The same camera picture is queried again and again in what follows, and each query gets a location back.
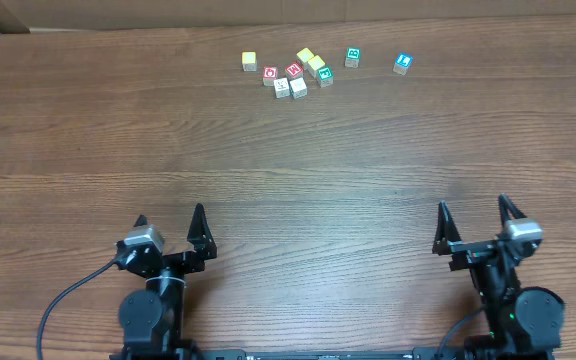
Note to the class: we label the yellow block upper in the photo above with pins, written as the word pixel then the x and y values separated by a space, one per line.
pixel 304 56

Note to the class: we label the white block left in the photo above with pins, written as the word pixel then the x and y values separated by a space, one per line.
pixel 282 88

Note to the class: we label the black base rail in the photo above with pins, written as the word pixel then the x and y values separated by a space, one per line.
pixel 417 353

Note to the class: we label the white block right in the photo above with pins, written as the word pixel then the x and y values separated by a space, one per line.
pixel 298 88

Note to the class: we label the yellow block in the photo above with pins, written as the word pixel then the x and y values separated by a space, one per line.
pixel 249 61
pixel 304 56
pixel 314 64

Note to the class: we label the yellow block lower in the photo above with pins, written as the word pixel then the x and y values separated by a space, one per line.
pixel 314 64

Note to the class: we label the red block with circle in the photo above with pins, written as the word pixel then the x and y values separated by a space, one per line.
pixel 269 75

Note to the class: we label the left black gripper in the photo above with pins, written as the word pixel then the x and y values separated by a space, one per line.
pixel 173 260

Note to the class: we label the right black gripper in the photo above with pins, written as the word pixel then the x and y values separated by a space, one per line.
pixel 477 247

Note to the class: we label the green block in cluster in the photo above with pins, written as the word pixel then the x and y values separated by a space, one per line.
pixel 325 76

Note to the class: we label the red block letter E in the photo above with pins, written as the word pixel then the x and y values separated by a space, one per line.
pixel 294 71

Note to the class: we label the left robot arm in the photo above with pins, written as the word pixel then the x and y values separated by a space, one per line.
pixel 152 318

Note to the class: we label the white block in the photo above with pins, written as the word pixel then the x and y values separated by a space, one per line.
pixel 298 88
pixel 282 88

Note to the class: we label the green block letter B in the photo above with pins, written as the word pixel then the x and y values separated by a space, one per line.
pixel 352 57

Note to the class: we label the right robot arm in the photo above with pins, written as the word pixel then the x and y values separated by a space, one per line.
pixel 524 323

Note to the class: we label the blue block letter L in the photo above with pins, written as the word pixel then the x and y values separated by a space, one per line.
pixel 402 63

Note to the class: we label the yellow block far left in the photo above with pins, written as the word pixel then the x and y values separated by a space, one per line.
pixel 249 61

